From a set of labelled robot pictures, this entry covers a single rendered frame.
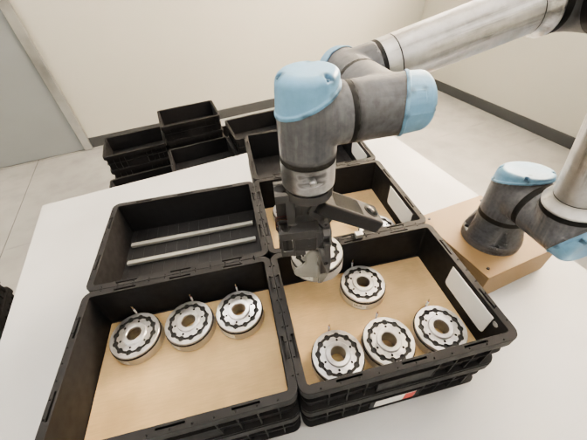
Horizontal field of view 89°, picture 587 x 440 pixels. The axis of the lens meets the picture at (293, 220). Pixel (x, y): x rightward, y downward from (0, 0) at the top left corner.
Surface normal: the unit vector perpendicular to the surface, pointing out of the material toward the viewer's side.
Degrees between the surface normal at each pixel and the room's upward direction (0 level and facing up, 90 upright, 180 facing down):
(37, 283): 0
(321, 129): 89
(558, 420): 0
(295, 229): 0
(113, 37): 90
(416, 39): 45
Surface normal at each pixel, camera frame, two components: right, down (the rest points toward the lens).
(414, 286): -0.05, -0.73
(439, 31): -0.04, -0.02
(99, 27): 0.39, 0.62
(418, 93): 0.19, 0.08
